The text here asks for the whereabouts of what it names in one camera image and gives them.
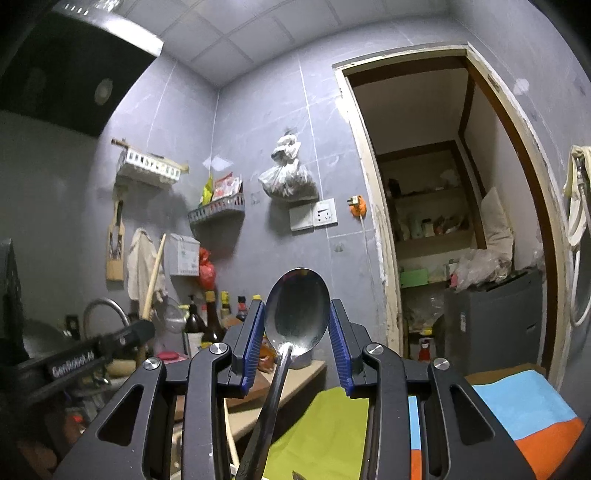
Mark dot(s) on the green blue orange cloth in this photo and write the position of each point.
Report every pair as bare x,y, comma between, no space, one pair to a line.
314,438

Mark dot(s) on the orange plug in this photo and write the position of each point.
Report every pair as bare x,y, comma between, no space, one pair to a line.
357,207

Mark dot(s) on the yellow green packet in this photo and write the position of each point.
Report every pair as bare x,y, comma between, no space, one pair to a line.
206,191

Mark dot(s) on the black kitchen appliance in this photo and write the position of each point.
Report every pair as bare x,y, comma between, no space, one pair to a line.
9,295

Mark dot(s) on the crumpled clear plastic bags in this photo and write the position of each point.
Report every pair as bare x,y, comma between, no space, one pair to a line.
480,270

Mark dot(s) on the white wall socket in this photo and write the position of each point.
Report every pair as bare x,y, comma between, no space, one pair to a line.
325,213

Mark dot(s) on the dark bottle yellow label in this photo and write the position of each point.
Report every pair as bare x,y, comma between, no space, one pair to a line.
212,323

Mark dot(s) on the red cap sauce bottle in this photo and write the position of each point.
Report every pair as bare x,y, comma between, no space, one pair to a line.
242,309

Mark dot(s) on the red and white bottle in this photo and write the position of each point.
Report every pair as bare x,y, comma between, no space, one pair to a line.
424,350

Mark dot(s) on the black range hood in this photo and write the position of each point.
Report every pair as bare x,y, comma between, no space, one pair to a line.
60,74

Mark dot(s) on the grey corner shelf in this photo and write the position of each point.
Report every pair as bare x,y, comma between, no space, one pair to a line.
217,212

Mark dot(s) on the red snack packet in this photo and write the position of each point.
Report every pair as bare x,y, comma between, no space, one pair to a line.
227,187

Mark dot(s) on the wooden door frame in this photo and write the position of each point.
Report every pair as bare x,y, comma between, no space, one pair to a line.
369,184

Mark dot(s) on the hanging beige cloth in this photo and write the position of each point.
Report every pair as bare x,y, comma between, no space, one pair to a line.
141,263

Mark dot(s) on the hanging clear plastic bag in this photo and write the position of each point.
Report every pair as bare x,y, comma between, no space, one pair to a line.
288,180

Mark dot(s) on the white wall box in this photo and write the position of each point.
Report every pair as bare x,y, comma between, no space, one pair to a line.
182,254

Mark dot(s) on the wooden shelf unit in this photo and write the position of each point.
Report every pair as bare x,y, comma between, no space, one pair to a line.
434,242

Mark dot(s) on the orange food packet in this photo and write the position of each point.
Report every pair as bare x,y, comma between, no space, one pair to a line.
267,357

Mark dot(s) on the pink sponge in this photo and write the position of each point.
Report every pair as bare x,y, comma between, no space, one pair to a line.
168,356

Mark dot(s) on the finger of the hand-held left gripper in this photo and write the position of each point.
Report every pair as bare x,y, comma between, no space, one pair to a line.
131,334

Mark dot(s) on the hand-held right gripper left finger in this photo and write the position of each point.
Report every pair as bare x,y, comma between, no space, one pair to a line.
256,350

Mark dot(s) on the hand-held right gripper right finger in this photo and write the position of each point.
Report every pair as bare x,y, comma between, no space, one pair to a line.
340,350

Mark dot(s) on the small yellow cap bottle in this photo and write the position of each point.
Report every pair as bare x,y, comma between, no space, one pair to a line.
225,304

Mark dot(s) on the metal faucet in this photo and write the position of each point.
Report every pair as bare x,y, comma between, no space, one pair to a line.
108,305

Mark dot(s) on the red plastic bag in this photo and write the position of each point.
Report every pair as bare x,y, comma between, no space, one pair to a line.
207,272

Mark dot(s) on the grey cabinet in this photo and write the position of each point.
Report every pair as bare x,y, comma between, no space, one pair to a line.
494,323

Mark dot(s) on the large metal spoon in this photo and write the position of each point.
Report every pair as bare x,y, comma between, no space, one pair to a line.
298,314

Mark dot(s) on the pale rubber gloves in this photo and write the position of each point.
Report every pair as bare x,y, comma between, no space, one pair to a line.
582,159

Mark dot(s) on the green box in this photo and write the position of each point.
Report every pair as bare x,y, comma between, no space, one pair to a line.
413,278

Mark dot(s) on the wooden rolling pin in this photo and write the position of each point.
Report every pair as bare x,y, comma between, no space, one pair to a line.
152,281

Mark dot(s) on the black wall socket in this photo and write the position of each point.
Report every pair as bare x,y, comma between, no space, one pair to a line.
71,323

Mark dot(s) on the grey wall switch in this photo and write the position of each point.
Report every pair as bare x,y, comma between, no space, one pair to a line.
301,218

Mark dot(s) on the metal wok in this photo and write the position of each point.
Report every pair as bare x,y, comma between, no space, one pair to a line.
41,339

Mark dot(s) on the metal strainer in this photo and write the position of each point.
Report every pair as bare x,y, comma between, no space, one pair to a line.
174,316

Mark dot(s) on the wooden knife holder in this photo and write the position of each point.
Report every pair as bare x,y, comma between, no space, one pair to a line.
115,270

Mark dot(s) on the brown glass bottle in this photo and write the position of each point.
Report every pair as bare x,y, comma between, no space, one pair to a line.
194,325

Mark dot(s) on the wooden cutting board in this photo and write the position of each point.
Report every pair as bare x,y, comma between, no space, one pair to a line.
261,387

